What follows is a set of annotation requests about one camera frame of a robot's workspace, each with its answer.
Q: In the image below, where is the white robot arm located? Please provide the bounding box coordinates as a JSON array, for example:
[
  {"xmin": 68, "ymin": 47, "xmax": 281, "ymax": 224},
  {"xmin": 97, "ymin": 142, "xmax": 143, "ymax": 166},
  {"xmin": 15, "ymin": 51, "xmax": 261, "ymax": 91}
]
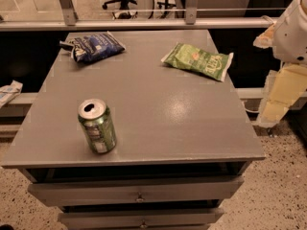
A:
[{"xmin": 253, "ymin": 0, "xmax": 307, "ymax": 128}]

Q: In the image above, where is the green soda can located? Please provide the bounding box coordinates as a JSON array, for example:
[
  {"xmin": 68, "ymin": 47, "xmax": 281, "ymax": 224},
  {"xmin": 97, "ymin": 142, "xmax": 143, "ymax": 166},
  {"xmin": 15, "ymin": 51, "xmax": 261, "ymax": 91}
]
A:
[{"xmin": 78, "ymin": 99, "xmax": 117, "ymax": 154}]

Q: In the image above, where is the grey drawer cabinet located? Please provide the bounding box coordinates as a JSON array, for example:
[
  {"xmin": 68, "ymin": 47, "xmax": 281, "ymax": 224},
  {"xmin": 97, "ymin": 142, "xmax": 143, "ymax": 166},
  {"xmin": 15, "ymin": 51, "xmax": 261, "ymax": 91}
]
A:
[{"xmin": 0, "ymin": 29, "xmax": 267, "ymax": 230}]

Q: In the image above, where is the green chip bag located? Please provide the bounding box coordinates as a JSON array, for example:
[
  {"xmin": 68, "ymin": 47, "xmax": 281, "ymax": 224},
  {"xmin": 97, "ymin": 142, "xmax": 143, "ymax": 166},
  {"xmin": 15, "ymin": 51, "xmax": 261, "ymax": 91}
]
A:
[{"xmin": 161, "ymin": 43, "xmax": 233, "ymax": 82}]

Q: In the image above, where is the blue chip bag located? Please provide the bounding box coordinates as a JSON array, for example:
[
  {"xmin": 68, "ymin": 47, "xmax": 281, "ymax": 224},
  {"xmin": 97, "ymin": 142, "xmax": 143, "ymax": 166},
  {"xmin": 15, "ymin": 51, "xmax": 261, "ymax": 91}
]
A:
[{"xmin": 59, "ymin": 32, "xmax": 126, "ymax": 63}]

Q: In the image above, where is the lower grey drawer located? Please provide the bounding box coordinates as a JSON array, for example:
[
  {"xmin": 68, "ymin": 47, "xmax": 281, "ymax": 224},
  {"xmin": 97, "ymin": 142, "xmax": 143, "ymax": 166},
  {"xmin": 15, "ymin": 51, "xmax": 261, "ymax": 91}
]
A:
[{"xmin": 59, "ymin": 208, "xmax": 224, "ymax": 230}]

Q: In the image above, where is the grey drawer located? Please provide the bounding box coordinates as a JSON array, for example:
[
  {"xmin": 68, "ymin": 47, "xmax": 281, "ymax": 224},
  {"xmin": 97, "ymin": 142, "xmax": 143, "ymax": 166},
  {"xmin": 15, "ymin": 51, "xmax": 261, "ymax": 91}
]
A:
[
  {"xmin": 28, "ymin": 176, "xmax": 244, "ymax": 206},
  {"xmin": 59, "ymin": 208, "xmax": 224, "ymax": 230}
]

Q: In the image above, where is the metal railing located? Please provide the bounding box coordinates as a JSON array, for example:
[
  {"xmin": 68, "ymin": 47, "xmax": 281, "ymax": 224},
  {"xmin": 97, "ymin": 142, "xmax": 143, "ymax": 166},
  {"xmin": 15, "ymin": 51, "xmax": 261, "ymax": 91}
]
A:
[{"xmin": 0, "ymin": 0, "xmax": 292, "ymax": 32}]

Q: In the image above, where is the upper grey drawer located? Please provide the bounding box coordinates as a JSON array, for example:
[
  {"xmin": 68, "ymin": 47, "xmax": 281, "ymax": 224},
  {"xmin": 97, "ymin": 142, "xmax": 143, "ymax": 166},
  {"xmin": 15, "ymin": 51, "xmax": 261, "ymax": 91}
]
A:
[{"xmin": 28, "ymin": 176, "xmax": 244, "ymax": 206}]

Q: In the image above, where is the white packet on ledge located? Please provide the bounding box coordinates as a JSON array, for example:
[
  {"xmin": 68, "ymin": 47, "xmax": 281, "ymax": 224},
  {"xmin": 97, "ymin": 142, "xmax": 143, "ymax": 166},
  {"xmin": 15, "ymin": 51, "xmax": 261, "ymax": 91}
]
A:
[{"xmin": 0, "ymin": 80, "xmax": 23, "ymax": 108}]

